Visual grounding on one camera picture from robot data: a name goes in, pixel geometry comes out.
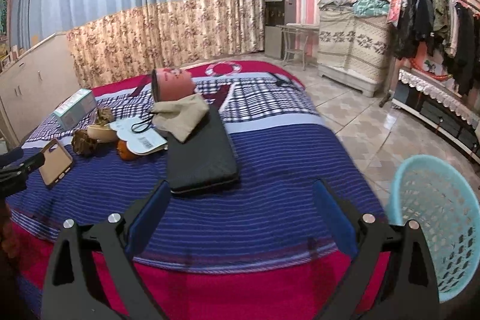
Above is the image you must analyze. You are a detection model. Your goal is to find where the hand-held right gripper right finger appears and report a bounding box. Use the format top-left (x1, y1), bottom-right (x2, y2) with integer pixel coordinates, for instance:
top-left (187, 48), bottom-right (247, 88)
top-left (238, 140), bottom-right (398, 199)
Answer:
top-left (313, 178), bottom-right (440, 320)

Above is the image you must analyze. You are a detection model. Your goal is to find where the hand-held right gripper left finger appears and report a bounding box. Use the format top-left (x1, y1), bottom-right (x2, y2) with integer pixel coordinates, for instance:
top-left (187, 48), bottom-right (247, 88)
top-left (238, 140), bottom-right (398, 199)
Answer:
top-left (41, 179), bottom-right (173, 320)

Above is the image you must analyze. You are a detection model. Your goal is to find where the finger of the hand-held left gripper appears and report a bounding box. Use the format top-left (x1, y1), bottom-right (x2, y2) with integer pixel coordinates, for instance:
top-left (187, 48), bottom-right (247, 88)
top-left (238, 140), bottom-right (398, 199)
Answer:
top-left (0, 148), bottom-right (25, 168)
top-left (0, 154), bottom-right (46, 198)

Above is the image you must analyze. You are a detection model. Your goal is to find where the brown phone case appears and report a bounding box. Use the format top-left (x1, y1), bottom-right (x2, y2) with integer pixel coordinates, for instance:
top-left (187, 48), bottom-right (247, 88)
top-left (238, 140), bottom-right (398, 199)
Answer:
top-left (38, 138), bottom-right (74, 187)

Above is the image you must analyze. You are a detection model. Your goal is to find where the brown plush toy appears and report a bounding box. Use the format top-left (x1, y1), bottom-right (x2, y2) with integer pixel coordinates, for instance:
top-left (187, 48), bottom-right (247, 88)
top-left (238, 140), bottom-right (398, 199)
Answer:
top-left (72, 129), bottom-right (100, 157)

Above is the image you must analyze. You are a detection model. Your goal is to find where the orange fruit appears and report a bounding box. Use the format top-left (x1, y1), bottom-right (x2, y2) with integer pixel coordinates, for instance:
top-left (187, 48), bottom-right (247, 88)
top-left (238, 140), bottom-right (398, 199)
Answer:
top-left (118, 140), bottom-right (145, 161)

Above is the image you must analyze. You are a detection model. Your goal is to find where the white barcode card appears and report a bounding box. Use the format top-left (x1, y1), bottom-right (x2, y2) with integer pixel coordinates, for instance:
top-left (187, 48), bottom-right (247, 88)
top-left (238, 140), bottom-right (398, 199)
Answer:
top-left (110, 117), bottom-right (168, 156)

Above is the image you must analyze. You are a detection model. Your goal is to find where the cream shell piece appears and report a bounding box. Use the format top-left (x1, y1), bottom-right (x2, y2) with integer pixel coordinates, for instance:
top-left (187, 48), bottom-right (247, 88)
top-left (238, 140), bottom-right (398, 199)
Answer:
top-left (88, 125), bottom-right (119, 143)

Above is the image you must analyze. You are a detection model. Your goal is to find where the brown pine cone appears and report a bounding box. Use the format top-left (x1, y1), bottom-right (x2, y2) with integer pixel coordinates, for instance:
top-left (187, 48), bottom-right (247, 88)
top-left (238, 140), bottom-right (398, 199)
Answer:
top-left (97, 106), bottom-right (115, 126)

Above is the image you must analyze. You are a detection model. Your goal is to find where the light blue plastic basket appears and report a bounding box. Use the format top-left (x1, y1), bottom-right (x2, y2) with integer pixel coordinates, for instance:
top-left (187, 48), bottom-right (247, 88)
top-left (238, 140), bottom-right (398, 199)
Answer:
top-left (386, 155), bottom-right (480, 302)

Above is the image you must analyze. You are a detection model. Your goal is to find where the beige cloth pouch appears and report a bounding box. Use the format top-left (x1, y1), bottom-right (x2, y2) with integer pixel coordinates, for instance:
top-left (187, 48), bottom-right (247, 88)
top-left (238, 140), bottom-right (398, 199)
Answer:
top-left (150, 93), bottom-right (210, 143)

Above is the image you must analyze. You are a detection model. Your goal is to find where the person's left hand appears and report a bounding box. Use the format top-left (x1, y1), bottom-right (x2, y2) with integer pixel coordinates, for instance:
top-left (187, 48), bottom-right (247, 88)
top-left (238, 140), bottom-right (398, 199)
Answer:
top-left (0, 202), bottom-right (21, 261)

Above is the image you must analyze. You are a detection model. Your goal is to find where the teal cardboard box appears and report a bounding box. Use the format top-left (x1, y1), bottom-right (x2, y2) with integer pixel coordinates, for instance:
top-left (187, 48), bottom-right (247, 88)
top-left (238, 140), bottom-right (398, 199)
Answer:
top-left (52, 88), bottom-right (97, 131)

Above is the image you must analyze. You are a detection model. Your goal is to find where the bed with striped cover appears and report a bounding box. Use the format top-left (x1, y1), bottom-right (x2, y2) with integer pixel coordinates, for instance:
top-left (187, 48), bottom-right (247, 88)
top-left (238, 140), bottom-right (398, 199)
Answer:
top-left (5, 59), bottom-right (392, 320)

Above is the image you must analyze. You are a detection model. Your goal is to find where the white cabinet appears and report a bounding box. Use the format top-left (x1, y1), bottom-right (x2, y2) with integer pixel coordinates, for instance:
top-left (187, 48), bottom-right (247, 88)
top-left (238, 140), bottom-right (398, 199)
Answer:
top-left (0, 33), bottom-right (79, 148)

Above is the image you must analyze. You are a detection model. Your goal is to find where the black zip case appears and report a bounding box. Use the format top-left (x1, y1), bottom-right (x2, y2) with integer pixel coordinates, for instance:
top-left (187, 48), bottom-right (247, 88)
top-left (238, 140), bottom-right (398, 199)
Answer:
top-left (166, 104), bottom-right (240, 195)

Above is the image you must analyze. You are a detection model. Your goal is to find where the pink metal cup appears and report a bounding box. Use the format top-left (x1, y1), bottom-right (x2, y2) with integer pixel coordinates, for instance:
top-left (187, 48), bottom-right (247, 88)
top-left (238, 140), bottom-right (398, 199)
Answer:
top-left (152, 67), bottom-right (196, 102)

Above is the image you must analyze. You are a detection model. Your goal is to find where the low dark cabinet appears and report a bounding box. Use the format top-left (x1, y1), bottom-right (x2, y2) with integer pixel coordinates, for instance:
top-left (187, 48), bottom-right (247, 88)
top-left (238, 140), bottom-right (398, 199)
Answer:
top-left (392, 88), bottom-right (480, 159)

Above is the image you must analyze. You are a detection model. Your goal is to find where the white lace cloth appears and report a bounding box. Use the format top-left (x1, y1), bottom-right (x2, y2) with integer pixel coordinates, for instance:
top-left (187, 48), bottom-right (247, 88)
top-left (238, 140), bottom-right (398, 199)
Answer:
top-left (397, 69), bottom-right (480, 129)

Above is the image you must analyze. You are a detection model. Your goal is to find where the red curved ornament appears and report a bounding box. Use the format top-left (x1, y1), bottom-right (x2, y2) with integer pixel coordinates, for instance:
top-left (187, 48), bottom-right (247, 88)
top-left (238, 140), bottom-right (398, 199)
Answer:
top-left (410, 58), bottom-right (451, 81)

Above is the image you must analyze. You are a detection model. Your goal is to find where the patterned cloth covered appliance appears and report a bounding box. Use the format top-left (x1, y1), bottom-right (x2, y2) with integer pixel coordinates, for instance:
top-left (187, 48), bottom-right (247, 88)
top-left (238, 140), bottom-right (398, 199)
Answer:
top-left (317, 7), bottom-right (394, 97)

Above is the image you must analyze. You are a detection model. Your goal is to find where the grey water dispenser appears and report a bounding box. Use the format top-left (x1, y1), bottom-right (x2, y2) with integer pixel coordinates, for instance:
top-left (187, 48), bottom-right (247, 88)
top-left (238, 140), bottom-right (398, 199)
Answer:
top-left (264, 0), bottom-right (297, 60)

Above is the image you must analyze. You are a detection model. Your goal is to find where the small metal side table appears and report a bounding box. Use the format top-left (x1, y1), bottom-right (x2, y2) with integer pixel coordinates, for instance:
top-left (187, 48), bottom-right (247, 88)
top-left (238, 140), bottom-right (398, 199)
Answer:
top-left (275, 24), bottom-right (319, 69)

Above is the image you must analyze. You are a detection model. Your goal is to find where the teal plaid garment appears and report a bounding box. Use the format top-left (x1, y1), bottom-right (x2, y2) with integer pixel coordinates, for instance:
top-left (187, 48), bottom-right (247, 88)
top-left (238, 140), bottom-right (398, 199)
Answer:
top-left (352, 0), bottom-right (391, 17)

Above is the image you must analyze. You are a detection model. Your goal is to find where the row of hanging clothes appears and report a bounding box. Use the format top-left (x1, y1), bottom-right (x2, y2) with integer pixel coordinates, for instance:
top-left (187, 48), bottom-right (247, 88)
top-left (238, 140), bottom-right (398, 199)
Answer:
top-left (392, 0), bottom-right (480, 96)

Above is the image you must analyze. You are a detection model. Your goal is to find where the pink hanging bag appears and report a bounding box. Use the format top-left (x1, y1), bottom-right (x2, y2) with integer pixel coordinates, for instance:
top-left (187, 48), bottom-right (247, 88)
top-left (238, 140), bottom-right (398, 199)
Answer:
top-left (386, 0), bottom-right (407, 24)

